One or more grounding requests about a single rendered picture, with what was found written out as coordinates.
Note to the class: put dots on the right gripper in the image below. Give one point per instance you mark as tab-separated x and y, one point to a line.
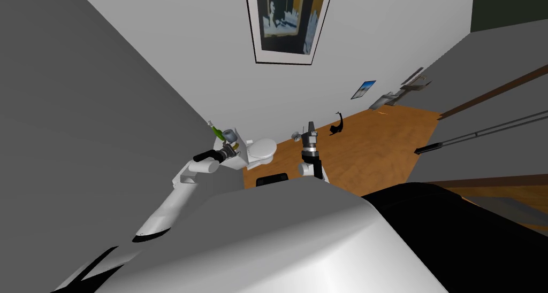
309	140

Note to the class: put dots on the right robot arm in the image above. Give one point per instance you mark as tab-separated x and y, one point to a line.
454	241

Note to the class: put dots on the green bottle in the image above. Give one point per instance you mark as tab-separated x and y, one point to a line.
218	132

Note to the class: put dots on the large framed wall picture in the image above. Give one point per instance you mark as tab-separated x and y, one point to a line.
287	23

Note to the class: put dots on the grey toilet paper roll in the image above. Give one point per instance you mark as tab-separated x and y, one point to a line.
230	135

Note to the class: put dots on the black cat figure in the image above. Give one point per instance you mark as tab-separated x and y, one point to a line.
338	128

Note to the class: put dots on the grey wall shelf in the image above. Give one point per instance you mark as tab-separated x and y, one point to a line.
396	93

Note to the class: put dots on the black towel rail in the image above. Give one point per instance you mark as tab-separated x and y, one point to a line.
471	135

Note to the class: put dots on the small blue wall picture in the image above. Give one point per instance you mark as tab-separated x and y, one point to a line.
364	90

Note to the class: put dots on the small grey round object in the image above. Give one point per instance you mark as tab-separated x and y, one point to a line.
296	136

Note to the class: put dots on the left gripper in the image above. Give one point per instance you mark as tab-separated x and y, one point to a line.
230	150

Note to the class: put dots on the white toilet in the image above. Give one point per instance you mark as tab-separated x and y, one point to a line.
261	149

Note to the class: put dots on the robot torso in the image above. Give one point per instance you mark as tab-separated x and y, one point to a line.
274	241

